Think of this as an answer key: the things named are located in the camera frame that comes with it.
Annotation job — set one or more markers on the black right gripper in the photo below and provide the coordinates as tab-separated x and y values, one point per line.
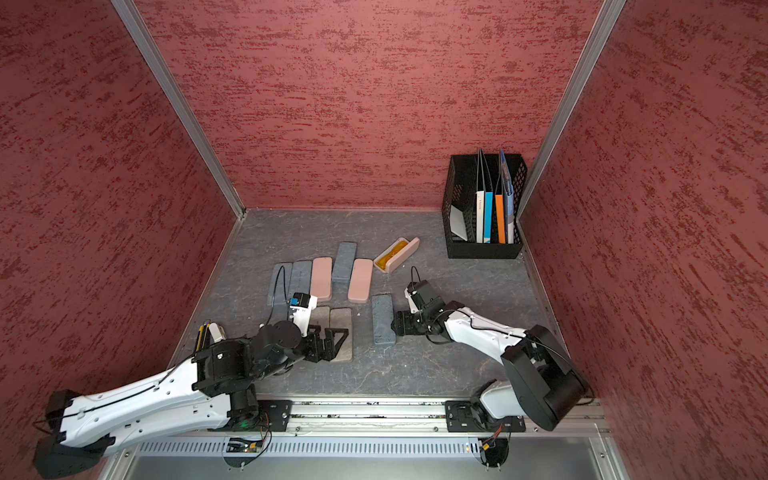
403	324

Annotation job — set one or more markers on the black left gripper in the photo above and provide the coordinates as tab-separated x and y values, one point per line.
317	355

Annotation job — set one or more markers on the case with red lining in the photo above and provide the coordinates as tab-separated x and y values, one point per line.
342	318

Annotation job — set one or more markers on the grey case with purple glasses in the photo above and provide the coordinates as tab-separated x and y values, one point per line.
382	318

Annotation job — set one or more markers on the pink case with tortoise sunglasses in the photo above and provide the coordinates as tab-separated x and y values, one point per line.
321	278

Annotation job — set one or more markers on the pink case with yellow glasses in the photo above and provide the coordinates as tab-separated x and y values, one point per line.
396	254

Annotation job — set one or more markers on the grey case with black glasses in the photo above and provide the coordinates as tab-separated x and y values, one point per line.
300	278

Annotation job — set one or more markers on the case with clear yellow glasses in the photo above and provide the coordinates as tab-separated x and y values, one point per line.
344	263

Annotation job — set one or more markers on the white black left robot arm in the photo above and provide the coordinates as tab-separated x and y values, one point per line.
213	389

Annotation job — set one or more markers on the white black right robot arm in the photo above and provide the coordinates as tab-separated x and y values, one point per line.
542	384

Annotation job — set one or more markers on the small white box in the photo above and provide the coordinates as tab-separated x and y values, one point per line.
216	333

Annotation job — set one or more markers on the black mesh file holder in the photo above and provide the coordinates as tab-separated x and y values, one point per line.
458	209

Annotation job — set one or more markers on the yellow black utility knife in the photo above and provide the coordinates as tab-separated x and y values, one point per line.
202	339

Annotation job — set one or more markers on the orange book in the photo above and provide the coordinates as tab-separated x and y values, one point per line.
499	210

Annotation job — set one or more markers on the cyan book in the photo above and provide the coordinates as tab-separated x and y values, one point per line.
488	202

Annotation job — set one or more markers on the blue book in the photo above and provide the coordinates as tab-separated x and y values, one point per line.
507	197

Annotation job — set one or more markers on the white book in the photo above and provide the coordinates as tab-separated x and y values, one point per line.
479	197

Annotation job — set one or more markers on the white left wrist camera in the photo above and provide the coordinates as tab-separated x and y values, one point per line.
301	306

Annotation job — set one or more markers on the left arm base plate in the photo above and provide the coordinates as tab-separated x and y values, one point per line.
257	416

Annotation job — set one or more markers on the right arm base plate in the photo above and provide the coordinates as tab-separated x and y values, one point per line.
471	416

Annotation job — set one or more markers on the aluminium front rail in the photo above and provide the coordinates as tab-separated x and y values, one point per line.
374	427

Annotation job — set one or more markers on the aluminium corner post right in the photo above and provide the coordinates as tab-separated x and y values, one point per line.
602	28

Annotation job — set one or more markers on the aluminium corner post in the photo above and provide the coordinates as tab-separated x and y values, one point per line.
602	28
142	38

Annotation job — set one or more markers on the aluminium corner post left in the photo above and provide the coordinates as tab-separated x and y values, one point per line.
142	38

